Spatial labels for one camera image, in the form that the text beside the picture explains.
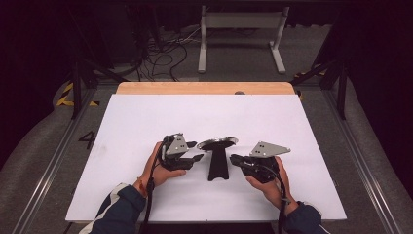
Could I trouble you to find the white board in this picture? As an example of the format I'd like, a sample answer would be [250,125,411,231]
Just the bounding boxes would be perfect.
[64,94,348,224]

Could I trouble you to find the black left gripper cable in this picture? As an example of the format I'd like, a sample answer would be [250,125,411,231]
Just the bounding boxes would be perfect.
[138,136,173,234]

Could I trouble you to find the tangle of black floor cables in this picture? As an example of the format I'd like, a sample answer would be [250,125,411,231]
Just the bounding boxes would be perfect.
[134,24,203,83]

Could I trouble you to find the white metal stand frame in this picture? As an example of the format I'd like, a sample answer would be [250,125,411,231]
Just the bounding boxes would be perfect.
[197,4,291,75]

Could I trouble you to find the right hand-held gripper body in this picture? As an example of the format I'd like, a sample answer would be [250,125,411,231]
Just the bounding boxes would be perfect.
[239,140,292,184]

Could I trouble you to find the person's right hand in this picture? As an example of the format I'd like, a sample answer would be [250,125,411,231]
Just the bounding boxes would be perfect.
[244,155,299,213]

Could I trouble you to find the black metal stand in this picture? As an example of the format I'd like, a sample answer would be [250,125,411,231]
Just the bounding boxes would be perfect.
[68,6,129,121]
[289,58,349,121]

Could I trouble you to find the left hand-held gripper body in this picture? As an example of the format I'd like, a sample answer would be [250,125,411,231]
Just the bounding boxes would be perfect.
[160,132,197,172]

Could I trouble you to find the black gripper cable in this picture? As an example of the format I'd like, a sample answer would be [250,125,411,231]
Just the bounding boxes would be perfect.
[138,136,173,234]
[258,163,290,234]

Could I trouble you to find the person's left hand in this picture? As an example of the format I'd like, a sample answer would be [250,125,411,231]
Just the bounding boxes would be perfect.
[132,141,188,197]

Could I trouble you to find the red wrist band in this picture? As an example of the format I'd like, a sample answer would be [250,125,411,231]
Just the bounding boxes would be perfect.
[136,175,148,198]

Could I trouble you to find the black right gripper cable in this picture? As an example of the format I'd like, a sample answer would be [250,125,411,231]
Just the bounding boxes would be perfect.
[258,163,290,234]

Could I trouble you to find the oval silver photo frame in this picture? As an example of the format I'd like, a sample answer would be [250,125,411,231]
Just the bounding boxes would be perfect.
[196,136,240,182]

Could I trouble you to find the yellow black floor tape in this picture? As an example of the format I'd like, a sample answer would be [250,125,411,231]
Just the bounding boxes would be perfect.
[55,81,100,108]
[293,63,326,79]

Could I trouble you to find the aluminium floor rail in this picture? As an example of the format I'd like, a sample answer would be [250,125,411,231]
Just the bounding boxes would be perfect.
[322,89,404,234]
[11,87,98,234]

